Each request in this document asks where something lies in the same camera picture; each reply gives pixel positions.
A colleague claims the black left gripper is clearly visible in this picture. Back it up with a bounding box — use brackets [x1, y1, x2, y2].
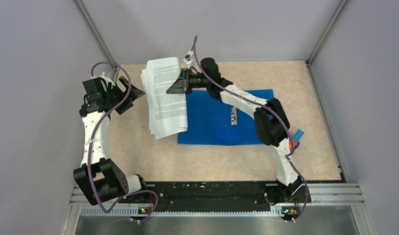
[103, 76, 145, 114]

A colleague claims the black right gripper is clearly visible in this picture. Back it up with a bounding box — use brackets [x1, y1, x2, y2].
[167, 69, 210, 95]

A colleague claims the white printed paper stack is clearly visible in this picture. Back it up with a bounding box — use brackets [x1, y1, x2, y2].
[141, 57, 188, 140]

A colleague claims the blue plastic file folder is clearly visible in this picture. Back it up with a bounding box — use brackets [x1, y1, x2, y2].
[177, 90, 262, 146]

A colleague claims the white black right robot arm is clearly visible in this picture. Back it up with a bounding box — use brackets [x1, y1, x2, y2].
[166, 57, 304, 202]

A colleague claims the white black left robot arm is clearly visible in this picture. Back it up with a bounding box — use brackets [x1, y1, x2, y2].
[73, 75, 149, 206]

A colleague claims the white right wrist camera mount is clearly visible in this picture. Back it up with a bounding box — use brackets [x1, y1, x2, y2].
[183, 50, 195, 68]

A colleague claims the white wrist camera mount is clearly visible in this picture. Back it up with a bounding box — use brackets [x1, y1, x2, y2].
[91, 72, 116, 89]
[183, 50, 195, 68]

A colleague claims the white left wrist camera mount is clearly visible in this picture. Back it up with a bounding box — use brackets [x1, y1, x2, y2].
[91, 72, 116, 89]

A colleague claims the grey left frame post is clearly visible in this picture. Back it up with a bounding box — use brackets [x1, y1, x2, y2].
[73, 0, 115, 63]

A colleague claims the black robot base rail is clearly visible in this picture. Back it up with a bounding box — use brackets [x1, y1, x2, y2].
[118, 180, 312, 215]

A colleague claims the grey aluminium frame post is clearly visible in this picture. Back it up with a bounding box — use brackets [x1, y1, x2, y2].
[306, 0, 351, 67]

